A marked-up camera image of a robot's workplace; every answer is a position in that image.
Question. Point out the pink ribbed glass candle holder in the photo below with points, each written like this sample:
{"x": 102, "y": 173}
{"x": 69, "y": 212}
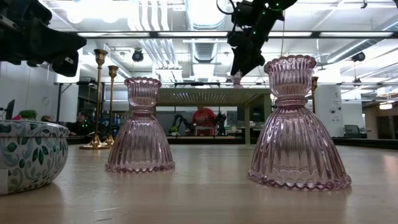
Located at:
{"x": 295, "y": 140}
{"x": 237, "y": 81}
{"x": 140, "y": 140}

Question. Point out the black table edge rail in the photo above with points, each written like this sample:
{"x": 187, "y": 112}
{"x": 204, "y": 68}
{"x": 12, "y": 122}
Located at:
{"x": 202, "y": 141}

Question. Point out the short brass candlestick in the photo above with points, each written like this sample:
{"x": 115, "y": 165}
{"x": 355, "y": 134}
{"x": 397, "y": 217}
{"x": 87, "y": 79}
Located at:
{"x": 315, "y": 84}

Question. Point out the floral ceramic bowl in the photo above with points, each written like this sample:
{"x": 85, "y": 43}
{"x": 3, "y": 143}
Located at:
{"x": 31, "y": 155}

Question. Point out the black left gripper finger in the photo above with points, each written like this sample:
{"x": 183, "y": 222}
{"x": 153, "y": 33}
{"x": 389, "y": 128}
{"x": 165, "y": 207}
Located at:
{"x": 66, "y": 65}
{"x": 62, "y": 43}

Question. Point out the grey office chair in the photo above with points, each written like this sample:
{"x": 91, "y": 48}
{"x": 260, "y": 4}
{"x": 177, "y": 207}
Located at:
{"x": 352, "y": 130}

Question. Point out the black background robot arm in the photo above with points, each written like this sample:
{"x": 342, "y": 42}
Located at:
{"x": 221, "y": 119}
{"x": 180, "y": 119}

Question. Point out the tallest brass candlestick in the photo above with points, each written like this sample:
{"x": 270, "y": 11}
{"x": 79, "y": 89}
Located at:
{"x": 100, "y": 56}

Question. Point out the white pillar cabinet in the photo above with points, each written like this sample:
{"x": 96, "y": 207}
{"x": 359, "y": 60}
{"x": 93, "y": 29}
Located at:
{"x": 332, "y": 105}

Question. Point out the black computer monitor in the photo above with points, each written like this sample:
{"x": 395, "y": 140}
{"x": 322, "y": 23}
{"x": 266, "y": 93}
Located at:
{"x": 10, "y": 109}

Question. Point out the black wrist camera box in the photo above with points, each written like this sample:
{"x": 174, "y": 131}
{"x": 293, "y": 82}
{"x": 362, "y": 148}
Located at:
{"x": 245, "y": 14}

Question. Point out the silver ceiling air duct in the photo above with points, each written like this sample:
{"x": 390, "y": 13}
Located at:
{"x": 205, "y": 15}

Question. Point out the medium brass candlestick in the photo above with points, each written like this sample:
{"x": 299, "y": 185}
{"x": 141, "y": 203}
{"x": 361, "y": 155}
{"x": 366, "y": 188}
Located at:
{"x": 112, "y": 71}

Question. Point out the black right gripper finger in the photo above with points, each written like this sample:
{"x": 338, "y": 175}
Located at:
{"x": 257, "y": 57}
{"x": 241, "y": 60}

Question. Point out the person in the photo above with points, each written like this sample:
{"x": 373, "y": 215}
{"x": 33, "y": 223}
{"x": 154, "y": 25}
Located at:
{"x": 203, "y": 118}
{"x": 46, "y": 118}
{"x": 81, "y": 124}

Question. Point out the black ceiling spotlight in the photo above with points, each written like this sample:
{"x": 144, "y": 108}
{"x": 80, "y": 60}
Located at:
{"x": 137, "y": 56}
{"x": 359, "y": 56}

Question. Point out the green potted plant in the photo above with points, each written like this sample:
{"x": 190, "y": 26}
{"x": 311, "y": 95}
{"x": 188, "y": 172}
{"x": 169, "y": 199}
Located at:
{"x": 28, "y": 114}

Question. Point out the black overhead frame beam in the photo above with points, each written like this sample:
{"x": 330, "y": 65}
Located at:
{"x": 154, "y": 34}

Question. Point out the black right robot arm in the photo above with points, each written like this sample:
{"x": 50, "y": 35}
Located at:
{"x": 280, "y": 7}

